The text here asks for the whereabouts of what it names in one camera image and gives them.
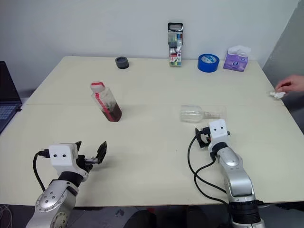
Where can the clear wine glass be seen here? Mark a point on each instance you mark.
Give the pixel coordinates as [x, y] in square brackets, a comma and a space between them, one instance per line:
[191, 114]

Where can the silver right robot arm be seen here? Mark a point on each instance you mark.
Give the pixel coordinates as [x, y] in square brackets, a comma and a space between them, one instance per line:
[240, 180]

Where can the marker pen set case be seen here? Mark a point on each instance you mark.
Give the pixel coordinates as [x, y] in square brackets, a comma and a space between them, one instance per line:
[175, 47]

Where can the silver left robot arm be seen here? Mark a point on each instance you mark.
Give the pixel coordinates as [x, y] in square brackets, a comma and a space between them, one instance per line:
[51, 199]

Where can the purple tissue box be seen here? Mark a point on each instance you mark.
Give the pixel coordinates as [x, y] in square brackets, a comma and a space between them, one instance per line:
[235, 63]

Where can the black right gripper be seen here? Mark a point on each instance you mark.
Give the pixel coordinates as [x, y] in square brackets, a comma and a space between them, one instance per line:
[205, 135]

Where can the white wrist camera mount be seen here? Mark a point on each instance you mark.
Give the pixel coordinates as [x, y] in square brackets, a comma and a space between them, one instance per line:
[218, 133]
[61, 154]

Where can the dark laptop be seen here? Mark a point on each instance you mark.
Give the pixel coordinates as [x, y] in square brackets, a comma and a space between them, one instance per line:
[7, 95]

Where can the blue tape roll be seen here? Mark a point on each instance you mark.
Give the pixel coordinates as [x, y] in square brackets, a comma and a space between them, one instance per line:
[207, 65]

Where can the grey partition panel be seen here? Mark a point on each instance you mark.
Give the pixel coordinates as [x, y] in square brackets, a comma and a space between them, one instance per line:
[289, 42]

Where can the person's bare hand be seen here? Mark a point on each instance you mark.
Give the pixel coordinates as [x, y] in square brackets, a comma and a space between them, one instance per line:
[294, 83]

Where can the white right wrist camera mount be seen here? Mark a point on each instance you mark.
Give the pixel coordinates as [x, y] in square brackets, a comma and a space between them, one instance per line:
[218, 133]

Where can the plastic bottle with red liquid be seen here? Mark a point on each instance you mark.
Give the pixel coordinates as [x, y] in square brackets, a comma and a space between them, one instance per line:
[109, 107]

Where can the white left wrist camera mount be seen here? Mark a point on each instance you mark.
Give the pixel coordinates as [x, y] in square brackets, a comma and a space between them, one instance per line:
[61, 154]

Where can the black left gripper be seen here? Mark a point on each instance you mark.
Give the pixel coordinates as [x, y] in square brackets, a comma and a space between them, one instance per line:
[88, 162]

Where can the black round tape roll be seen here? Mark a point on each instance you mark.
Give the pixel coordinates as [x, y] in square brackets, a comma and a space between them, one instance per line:
[122, 63]

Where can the white tissue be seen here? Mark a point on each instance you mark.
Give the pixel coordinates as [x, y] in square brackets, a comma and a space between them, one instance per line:
[277, 94]

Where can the dark rounded shape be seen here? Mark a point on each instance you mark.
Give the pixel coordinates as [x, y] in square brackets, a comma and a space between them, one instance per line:
[141, 219]

